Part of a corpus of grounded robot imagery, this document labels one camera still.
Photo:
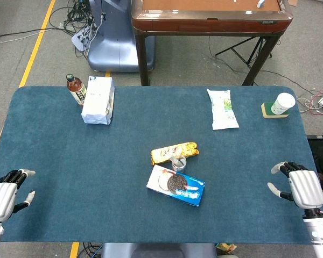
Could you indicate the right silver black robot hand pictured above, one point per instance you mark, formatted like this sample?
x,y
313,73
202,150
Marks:
x,y
307,189

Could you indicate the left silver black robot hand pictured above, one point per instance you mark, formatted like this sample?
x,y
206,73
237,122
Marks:
x,y
1,196

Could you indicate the transparent test tube white cap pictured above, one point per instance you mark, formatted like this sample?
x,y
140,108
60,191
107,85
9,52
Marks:
x,y
176,161

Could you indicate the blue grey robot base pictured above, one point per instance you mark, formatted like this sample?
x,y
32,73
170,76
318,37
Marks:
x,y
115,45

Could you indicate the yellow green sponge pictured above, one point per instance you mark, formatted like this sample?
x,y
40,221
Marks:
x,y
266,110

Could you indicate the white paper cup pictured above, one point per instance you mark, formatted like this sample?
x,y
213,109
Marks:
x,y
282,103

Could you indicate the crumpled yellow wrapper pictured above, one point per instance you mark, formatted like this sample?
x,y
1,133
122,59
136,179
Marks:
x,y
226,247

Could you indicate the blue table cloth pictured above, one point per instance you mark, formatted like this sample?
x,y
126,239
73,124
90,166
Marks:
x,y
97,166

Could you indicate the white green snack packet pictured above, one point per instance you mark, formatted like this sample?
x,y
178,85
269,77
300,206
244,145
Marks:
x,y
223,113

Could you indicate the blue Oreo cookie box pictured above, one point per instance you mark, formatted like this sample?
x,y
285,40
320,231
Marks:
x,y
188,194

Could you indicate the clear plastic jar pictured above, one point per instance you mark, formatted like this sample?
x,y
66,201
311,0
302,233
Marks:
x,y
179,168

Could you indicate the brown tea bottle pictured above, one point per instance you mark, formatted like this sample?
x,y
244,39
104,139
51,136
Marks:
x,y
75,87

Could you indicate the white paper bag package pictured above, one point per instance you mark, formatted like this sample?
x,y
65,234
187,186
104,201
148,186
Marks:
x,y
97,102

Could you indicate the yellow snack packet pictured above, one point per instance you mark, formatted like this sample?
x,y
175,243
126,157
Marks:
x,y
164,153

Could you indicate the black tripod stand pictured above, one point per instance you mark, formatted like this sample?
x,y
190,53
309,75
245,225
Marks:
x,y
242,52

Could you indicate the grey robot torso base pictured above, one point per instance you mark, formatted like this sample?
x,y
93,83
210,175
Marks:
x,y
156,251

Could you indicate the white power strip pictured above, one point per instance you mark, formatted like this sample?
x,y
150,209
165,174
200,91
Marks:
x,y
79,40

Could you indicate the blue white mahjong tile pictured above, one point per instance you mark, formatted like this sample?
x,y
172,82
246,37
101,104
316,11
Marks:
x,y
261,3

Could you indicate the brown mahjong table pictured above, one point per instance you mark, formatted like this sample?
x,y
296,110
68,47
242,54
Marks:
x,y
204,22

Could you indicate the black equipment frame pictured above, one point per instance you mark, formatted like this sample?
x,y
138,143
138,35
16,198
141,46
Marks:
x,y
321,153

